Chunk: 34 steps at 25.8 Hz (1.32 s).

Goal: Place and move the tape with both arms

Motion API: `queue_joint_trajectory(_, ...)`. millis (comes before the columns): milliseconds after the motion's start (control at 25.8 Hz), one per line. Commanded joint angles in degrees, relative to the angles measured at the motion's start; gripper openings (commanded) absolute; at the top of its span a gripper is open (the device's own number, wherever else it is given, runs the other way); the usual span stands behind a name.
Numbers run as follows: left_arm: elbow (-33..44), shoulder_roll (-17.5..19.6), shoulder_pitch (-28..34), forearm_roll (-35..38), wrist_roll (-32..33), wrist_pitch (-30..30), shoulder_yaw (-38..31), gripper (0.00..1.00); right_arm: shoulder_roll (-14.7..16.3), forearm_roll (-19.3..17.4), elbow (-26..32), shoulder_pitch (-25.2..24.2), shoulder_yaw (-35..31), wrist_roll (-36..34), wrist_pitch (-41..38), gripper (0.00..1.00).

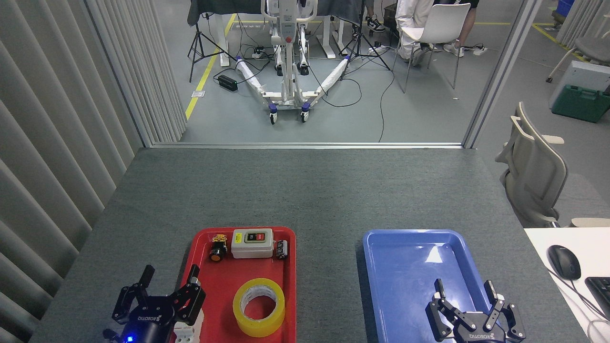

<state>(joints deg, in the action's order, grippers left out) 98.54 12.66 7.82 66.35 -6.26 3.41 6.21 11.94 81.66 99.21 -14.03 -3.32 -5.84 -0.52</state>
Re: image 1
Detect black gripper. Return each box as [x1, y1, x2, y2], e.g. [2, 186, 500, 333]
[102, 264, 206, 343]
[426, 279, 526, 343]

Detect yellow tape roll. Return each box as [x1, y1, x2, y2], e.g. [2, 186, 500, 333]
[233, 278, 285, 338]

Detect red plastic tray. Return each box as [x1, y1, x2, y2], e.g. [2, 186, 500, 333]
[179, 227, 296, 343]

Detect black orange push button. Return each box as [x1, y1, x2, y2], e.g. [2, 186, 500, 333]
[209, 234, 228, 262]

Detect blue plastic tray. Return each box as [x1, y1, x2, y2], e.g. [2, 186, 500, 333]
[363, 229, 501, 343]

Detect white desk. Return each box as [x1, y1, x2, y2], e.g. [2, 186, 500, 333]
[524, 227, 610, 343]

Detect black computer mouse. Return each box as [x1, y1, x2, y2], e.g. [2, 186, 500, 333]
[547, 244, 582, 280]

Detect black keyboard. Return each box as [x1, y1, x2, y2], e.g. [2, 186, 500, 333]
[585, 276, 610, 320]

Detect beige office chair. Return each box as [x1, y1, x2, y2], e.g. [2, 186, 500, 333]
[495, 101, 569, 228]

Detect grey vertical blinds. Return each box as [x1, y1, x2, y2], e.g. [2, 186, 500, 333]
[0, 0, 187, 343]
[557, 0, 610, 46]

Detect green plastic case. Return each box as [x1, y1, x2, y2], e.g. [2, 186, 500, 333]
[552, 84, 610, 123]

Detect black tripod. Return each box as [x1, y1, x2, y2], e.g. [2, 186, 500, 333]
[187, 14, 236, 83]
[339, 0, 391, 81]

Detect white wheeled stand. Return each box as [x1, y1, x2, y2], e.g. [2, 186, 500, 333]
[235, 0, 351, 124]

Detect grey flat box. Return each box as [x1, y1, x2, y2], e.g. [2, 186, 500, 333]
[548, 61, 610, 110]

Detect grey seat chair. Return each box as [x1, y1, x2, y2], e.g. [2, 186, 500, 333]
[546, 37, 610, 84]

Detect white chair with metal legs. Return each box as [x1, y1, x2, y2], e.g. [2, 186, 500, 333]
[392, 2, 471, 93]

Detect person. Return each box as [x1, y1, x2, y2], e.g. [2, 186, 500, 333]
[395, 0, 434, 66]
[443, 0, 478, 58]
[365, 0, 386, 33]

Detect desk with dark cloth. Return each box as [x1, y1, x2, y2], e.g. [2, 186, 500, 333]
[187, 0, 367, 27]

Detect grey switch box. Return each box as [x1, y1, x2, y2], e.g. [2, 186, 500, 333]
[231, 228, 275, 259]

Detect black floor cable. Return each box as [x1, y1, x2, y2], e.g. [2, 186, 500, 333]
[305, 67, 397, 142]

